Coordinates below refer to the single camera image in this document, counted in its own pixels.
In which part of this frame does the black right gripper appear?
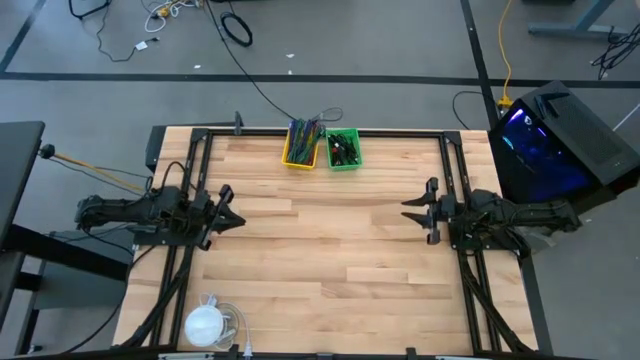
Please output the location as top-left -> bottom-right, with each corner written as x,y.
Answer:
400,176 -> 459,246

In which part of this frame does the yellow extension cord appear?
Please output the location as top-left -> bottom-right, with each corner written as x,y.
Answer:
496,0 -> 516,109

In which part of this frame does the white round device with cable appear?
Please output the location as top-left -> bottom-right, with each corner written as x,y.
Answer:
183,292 -> 251,359

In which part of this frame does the black cable with white plug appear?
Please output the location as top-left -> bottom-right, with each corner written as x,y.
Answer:
94,0 -> 161,64

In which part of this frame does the yellow stick with black knob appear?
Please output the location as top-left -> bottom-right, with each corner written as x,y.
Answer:
38,143 -> 151,194

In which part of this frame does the black computer case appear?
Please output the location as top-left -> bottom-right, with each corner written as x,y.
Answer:
487,79 -> 640,229

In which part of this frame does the black USB cable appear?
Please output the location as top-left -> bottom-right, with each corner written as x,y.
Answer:
339,133 -> 359,166

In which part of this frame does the white floor cable bundle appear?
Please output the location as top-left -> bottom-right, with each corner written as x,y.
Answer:
143,0 -> 204,34

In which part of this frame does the yellow plastic bin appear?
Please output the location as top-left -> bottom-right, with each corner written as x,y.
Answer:
281,119 -> 322,171

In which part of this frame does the black corner plate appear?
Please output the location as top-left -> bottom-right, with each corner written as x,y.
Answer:
144,124 -> 167,171

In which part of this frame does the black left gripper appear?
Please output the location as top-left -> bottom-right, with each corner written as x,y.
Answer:
185,183 -> 247,250

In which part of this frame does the grey desk leg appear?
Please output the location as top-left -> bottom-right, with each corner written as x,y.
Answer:
527,0 -> 640,39

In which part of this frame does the green plastic bin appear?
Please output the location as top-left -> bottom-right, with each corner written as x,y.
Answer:
325,128 -> 363,172

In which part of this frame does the black desk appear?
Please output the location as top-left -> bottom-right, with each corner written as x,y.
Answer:
0,120 -> 131,356

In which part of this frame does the coiled black floor cable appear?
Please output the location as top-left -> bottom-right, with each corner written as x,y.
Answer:
219,10 -> 254,49

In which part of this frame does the black aluminium table frame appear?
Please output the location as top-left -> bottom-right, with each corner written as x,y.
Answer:
114,124 -> 554,360

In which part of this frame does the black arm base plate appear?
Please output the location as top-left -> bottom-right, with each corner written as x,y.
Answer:
132,207 -> 206,247
446,209 -> 531,251

